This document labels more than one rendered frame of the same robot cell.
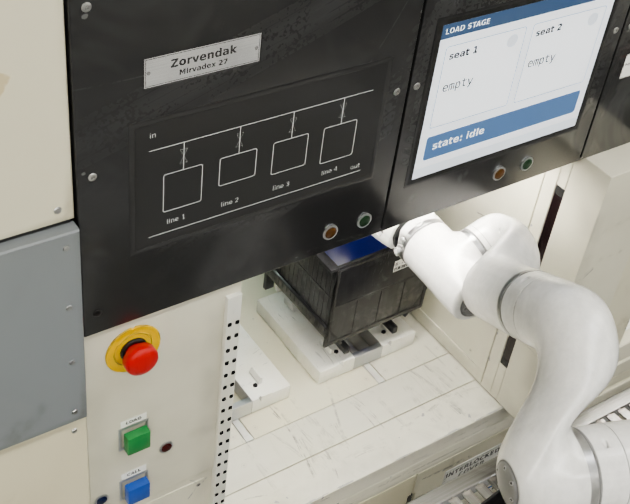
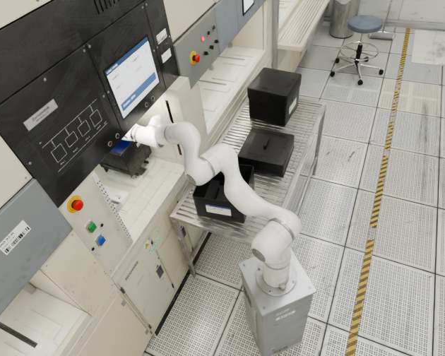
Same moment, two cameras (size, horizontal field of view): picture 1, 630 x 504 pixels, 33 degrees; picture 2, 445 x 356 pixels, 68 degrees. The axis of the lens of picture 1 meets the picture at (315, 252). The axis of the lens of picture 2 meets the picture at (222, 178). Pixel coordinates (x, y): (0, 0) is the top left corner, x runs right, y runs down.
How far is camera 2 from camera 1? 0.16 m
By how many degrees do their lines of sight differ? 17
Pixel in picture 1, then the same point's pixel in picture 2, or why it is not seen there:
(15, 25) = not seen: outside the picture
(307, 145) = (87, 123)
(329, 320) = (128, 169)
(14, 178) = (6, 175)
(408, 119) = (111, 102)
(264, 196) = (84, 143)
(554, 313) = (178, 131)
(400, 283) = (141, 149)
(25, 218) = (18, 184)
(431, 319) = (156, 154)
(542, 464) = (195, 169)
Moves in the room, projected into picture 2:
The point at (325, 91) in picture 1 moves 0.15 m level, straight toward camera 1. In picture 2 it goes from (82, 106) to (92, 129)
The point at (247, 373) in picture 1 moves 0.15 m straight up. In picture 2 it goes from (115, 196) to (105, 178)
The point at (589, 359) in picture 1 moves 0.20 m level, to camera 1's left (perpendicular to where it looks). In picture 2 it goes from (192, 138) to (144, 157)
